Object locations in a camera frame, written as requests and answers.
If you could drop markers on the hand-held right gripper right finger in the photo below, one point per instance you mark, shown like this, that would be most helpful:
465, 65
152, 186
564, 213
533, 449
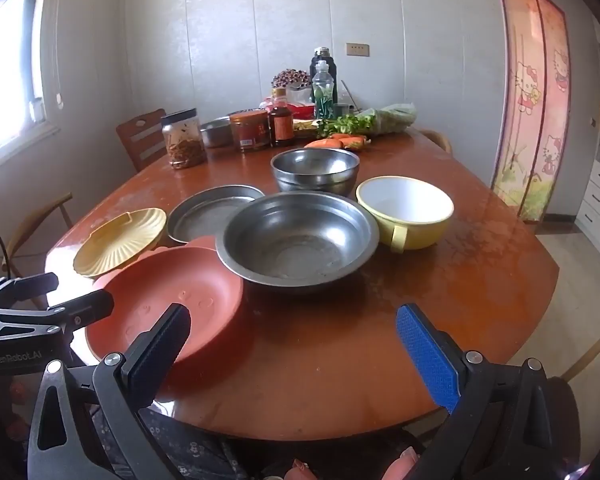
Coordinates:
430, 355

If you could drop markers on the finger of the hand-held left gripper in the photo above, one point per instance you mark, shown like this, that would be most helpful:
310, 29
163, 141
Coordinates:
30, 285
87, 306

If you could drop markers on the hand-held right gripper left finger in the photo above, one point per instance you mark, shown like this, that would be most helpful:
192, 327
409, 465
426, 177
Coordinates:
164, 346

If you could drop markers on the orange plastic plate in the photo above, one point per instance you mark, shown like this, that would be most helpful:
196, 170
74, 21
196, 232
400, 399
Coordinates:
155, 285

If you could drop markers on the yellow shell-shaped plate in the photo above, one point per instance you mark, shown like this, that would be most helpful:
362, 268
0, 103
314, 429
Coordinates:
115, 245

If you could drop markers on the steel plate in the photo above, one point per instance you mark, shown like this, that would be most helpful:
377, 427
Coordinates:
205, 215

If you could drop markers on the large steel basin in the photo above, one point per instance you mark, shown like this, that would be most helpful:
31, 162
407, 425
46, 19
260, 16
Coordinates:
300, 245

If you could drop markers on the deep steel bowl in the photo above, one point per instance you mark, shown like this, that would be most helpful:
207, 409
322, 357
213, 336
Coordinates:
315, 165

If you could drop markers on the light wooden armchair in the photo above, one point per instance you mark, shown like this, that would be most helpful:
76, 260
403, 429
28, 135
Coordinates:
40, 215
597, 345
437, 137

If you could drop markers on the dark floral clothing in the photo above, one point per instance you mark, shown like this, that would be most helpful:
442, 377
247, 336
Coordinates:
190, 447

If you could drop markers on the brown wooden chair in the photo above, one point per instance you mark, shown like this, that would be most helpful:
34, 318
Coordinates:
140, 140

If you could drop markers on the clear jar with black lid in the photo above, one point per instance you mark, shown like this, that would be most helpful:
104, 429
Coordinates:
184, 145

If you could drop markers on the window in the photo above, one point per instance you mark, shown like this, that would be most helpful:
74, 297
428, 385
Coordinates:
5, 75

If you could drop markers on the small steel bowl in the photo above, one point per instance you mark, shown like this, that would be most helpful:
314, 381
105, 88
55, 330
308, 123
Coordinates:
215, 132

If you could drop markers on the orange carrot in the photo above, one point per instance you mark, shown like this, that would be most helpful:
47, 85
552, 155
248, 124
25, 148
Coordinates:
354, 141
324, 144

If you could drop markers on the jar with orange lid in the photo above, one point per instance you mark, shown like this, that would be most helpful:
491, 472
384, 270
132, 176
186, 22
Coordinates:
250, 132

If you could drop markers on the bag of green vegetables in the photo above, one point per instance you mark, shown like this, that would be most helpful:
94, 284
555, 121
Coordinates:
392, 117

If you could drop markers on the dark sauce bottle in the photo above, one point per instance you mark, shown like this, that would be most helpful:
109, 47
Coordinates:
281, 127

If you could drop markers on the plate of yellow food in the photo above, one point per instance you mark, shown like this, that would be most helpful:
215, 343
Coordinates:
307, 127

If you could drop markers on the small metal cup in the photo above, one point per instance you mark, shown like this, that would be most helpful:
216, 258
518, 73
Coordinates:
341, 111

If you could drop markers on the pink cartoon door curtain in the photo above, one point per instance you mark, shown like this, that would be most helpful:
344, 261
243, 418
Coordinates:
530, 110

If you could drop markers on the red tissue pack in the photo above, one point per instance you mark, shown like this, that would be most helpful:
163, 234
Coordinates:
305, 109

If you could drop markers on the clear plastic bottle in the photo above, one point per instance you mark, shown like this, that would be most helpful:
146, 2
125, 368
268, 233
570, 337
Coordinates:
324, 95

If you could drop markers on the dried flower decoration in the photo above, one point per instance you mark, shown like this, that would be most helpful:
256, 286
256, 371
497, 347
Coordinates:
290, 78

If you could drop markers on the black thermos flask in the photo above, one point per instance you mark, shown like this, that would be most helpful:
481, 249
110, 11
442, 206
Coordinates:
334, 72

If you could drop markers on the beige wall socket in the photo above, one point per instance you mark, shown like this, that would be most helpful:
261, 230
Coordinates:
357, 49

